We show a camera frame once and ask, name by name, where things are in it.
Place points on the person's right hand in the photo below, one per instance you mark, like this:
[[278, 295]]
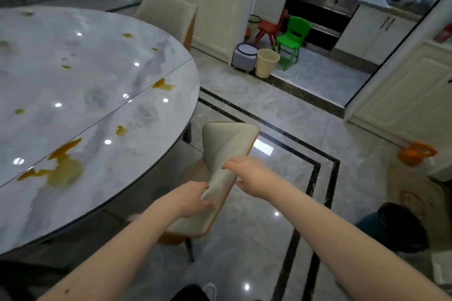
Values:
[[256, 177]]

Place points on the person's left hand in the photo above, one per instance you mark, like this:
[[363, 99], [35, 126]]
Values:
[[190, 200]]

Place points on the person's right thumb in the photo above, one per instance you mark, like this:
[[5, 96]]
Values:
[[241, 185]]

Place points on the person's left thumb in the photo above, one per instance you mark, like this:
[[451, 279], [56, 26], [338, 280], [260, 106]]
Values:
[[204, 187]]

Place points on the beige dining chair orange back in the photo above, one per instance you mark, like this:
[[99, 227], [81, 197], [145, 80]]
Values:
[[166, 13], [222, 145]]

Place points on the person's right forearm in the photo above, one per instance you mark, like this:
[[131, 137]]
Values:
[[346, 251]]

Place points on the person's left forearm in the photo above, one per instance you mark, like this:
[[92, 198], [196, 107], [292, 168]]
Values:
[[116, 251]]

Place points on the person's white shoe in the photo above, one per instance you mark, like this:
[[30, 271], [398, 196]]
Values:
[[210, 291]]

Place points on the beige slotted waste bin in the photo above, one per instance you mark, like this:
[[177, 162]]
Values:
[[267, 64]]

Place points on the grey round stool white top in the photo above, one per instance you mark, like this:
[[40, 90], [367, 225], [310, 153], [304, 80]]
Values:
[[244, 57]]

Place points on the orange liquid spills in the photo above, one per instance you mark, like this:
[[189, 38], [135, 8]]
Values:
[[65, 168]]

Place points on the white bin dark rim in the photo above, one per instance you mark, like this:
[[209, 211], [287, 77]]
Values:
[[253, 27]]

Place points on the red plastic child chair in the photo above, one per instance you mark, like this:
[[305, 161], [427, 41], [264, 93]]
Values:
[[270, 27]]

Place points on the green plastic child chair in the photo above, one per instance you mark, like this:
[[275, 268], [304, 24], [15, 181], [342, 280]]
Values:
[[295, 32]]

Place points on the orange kettlebell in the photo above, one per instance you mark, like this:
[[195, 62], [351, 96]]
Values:
[[415, 154]]

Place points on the beige patterned floor mat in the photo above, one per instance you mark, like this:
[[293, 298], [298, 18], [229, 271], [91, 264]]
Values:
[[420, 191]]

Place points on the cream two-door cabinet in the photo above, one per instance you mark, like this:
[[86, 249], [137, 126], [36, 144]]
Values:
[[215, 8]]

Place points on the cream panelled sideboard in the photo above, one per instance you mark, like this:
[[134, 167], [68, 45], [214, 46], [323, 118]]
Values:
[[413, 99]]

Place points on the stainless steel oven range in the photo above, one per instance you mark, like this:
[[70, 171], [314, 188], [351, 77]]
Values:
[[317, 4]]

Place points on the white kitchen base cabinet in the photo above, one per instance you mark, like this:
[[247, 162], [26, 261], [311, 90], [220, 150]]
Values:
[[374, 36]]

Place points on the red canister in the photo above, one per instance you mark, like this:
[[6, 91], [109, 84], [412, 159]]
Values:
[[444, 33]]

